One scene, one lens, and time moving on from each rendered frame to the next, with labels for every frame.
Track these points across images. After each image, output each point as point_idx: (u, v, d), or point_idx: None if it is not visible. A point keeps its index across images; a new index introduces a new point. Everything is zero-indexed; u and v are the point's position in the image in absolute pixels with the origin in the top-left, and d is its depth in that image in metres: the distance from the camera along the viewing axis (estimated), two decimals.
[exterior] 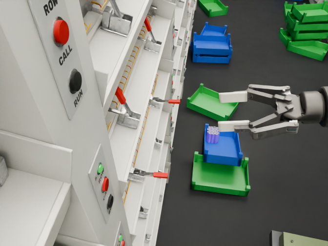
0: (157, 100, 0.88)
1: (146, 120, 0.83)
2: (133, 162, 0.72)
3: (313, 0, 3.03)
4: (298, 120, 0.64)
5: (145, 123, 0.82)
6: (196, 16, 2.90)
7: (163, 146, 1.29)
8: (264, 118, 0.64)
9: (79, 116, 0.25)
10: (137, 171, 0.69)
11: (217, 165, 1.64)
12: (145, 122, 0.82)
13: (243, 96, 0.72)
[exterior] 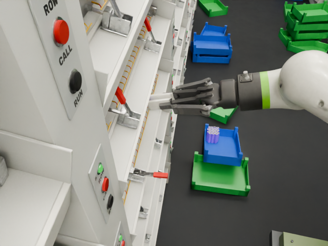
0: None
1: (146, 120, 0.83)
2: (133, 162, 0.72)
3: (313, 0, 3.03)
4: (217, 85, 0.76)
5: (145, 123, 0.82)
6: (196, 16, 2.90)
7: (163, 146, 1.29)
8: None
9: (79, 116, 0.25)
10: (137, 171, 0.69)
11: (217, 165, 1.64)
12: (145, 122, 0.82)
13: (169, 103, 0.77)
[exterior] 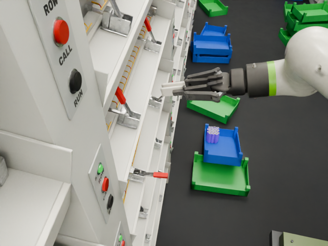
0: (156, 99, 0.88)
1: None
2: (131, 161, 0.72)
3: (313, 0, 3.03)
4: (227, 92, 0.77)
5: None
6: (196, 16, 2.90)
7: (163, 146, 1.29)
8: (196, 86, 0.80)
9: (79, 116, 0.25)
10: (137, 171, 0.69)
11: (217, 165, 1.64)
12: None
13: (181, 85, 0.83)
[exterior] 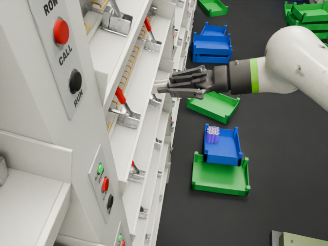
0: (155, 99, 0.88)
1: None
2: None
3: (313, 0, 3.03)
4: (210, 90, 0.77)
5: None
6: (196, 16, 2.90)
7: (163, 146, 1.29)
8: (181, 83, 0.80)
9: (79, 116, 0.25)
10: None
11: (217, 165, 1.64)
12: None
13: (166, 83, 0.83)
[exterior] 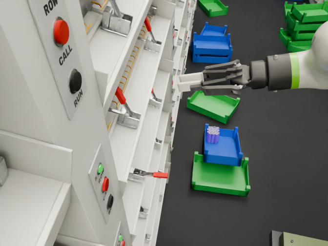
0: (155, 99, 0.88)
1: None
2: None
3: (313, 0, 3.03)
4: (247, 86, 0.75)
5: None
6: (196, 16, 2.90)
7: (163, 146, 1.29)
8: (215, 80, 0.77)
9: (79, 116, 0.25)
10: (137, 171, 0.69)
11: (217, 165, 1.64)
12: None
13: (199, 76, 0.81)
